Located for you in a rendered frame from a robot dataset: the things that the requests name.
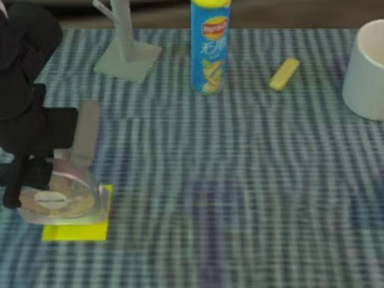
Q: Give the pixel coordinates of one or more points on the clear tape dispenser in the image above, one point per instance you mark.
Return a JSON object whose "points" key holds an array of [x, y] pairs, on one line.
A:
{"points": [[69, 192]]}

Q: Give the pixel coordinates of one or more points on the yellow sticky note pad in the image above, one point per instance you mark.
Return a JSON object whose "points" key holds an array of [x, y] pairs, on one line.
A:
{"points": [[78, 232]]}

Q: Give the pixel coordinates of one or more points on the white stand with square base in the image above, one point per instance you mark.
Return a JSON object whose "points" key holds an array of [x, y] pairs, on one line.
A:
{"points": [[126, 57]]}

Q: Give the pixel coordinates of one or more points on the blue checked tablecloth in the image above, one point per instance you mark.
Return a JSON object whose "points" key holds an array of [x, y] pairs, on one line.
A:
{"points": [[228, 186]]}

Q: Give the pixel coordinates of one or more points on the blue potato chip can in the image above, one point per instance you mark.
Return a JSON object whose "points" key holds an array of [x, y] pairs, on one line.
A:
{"points": [[211, 51]]}

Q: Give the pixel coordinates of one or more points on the yellow rectangular eraser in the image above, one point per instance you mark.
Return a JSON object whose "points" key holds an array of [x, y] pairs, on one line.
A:
{"points": [[284, 74]]}

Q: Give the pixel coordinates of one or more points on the white mug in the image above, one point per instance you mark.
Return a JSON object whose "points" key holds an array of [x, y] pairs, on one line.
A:
{"points": [[360, 75]]}

